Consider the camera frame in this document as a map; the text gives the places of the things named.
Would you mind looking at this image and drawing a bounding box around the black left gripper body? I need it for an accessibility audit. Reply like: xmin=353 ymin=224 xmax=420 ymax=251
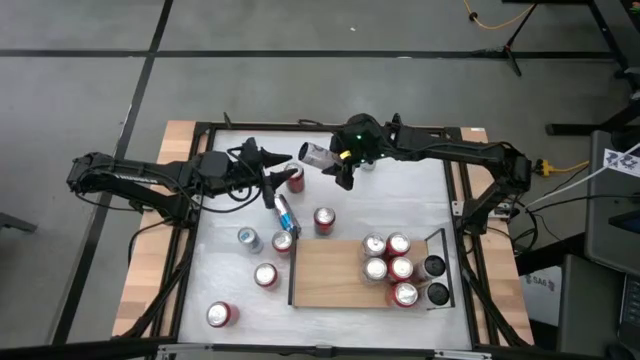
xmin=202 ymin=138 xmax=276 ymax=210

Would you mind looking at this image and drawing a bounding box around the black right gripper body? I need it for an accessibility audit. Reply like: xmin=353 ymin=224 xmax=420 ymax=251
xmin=332 ymin=113 xmax=396 ymax=192

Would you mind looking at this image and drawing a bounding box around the red soda can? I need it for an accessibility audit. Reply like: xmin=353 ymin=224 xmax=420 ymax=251
xmin=205 ymin=300 xmax=240 ymax=329
xmin=389 ymin=281 xmax=420 ymax=309
xmin=284 ymin=162 xmax=307 ymax=195

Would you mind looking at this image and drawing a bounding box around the silver Diet Coke can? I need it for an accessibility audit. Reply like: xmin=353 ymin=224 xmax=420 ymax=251
xmin=361 ymin=256 xmax=389 ymax=285
xmin=298 ymin=141 xmax=346 ymax=171
xmin=360 ymin=232 xmax=388 ymax=259

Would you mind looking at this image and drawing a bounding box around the red Coca-Cola Zero can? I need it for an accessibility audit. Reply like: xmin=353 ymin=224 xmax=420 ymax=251
xmin=313 ymin=206 xmax=337 ymax=237

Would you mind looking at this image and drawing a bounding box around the silver can with black top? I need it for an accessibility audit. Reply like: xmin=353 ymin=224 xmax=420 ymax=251
xmin=419 ymin=281 xmax=451 ymax=309
xmin=413 ymin=253 xmax=448 ymax=282

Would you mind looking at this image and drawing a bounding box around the black tripod stand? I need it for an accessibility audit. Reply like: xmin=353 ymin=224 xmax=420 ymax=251
xmin=471 ymin=0 xmax=540 ymax=79

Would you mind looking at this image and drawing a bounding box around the yellow power plug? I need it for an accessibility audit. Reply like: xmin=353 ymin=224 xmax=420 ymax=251
xmin=536 ymin=157 xmax=591 ymax=177

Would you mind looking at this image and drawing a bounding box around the silver aluminium bar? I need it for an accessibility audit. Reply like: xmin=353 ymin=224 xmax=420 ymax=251
xmin=433 ymin=349 xmax=494 ymax=360
xmin=157 ymin=343 xmax=214 ymax=359

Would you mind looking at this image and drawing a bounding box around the black stand base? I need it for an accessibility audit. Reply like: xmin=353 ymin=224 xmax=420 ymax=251
xmin=544 ymin=99 xmax=640 ymax=137

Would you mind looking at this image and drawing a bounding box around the grey chair leg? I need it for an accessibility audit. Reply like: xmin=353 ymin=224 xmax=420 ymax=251
xmin=0 ymin=212 xmax=39 ymax=235

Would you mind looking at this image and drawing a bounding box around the white cardboard box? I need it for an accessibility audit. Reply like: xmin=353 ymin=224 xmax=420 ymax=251
xmin=519 ymin=264 xmax=564 ymax=326

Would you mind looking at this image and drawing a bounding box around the white paper label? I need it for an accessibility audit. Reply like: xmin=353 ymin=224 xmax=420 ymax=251
xmin=602 ymin=148 xmax=640 ymax=179

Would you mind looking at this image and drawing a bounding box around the black metal pole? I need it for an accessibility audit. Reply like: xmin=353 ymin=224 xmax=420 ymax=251
xmin=501 ymin=0 xmax=632 ymax=87

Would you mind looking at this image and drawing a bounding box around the grey computer case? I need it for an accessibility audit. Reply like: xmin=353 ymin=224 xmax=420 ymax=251
xmin=557 ymin=253 xmax=626 ymax=356

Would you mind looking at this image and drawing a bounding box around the black monitor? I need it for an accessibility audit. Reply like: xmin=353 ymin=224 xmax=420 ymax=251
xmin=607 ymin=209 xmax=640 ymax=236

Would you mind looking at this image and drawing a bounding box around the black metal table frame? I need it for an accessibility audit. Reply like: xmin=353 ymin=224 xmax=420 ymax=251
xmin=0 ymin=112 xmax=606 ymax=360

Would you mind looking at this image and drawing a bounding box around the wooden shelf with black frame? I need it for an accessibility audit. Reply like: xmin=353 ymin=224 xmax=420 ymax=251
xmin=287 ymin=225 xmax=456 ymax=311

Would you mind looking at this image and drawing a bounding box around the orange cable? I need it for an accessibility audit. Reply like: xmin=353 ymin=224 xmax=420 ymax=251
xmin=462 ymin=0 xmax=536 ymax=31

